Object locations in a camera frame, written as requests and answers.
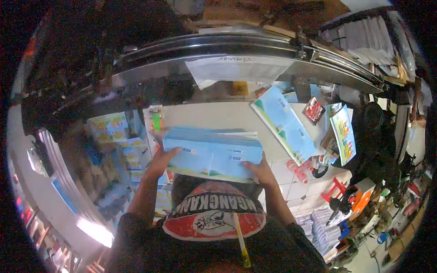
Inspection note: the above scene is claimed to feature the person's right hand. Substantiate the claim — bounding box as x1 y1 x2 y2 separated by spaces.
243 152 279 190

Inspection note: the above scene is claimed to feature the person's left hand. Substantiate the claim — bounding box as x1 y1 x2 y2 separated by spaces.
144 146 182 182

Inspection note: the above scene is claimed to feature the stack of blue booklets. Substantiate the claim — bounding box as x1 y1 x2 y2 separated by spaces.
163 127 264 184

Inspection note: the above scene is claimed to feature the red bottles pack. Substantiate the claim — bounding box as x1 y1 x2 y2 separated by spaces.
286 158 310 184

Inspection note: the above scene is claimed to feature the green and orange toy pack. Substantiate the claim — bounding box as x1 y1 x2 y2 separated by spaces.
149 105 165 133

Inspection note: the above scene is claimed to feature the heap of colourful boxes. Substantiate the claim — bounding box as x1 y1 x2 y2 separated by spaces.
86 111 173 215

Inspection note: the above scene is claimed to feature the open blue booklet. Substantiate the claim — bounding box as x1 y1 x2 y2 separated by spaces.
251 85 318 167

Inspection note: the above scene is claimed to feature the yellow pen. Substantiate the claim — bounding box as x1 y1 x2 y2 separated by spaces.
233 212 252 269

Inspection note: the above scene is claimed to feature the person's body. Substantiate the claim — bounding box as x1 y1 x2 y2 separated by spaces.
106 174 329 273

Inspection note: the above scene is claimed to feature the red plastic stool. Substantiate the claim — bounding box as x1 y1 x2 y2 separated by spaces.
320 177 347 204

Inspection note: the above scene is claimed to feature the pile of grey newspapers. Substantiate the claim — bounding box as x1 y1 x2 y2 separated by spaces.
296 207 343 257

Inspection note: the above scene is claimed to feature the red snack packet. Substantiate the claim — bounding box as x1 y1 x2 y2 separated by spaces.
302 97 326 126

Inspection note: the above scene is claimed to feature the colourful printed leaflet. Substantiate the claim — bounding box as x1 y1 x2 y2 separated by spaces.
330 105 357 167

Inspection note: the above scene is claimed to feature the orange and white box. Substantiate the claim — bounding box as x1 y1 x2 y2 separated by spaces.
348 177 377 214

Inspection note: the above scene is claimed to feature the white handwritten paper sheet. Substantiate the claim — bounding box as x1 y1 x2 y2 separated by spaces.
185 56 295 90

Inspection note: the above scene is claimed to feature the stack of white papers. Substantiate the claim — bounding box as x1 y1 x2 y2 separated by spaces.
320 15 397 66

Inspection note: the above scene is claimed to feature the metal counter frame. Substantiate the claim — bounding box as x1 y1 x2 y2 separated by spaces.
111 31 384 94

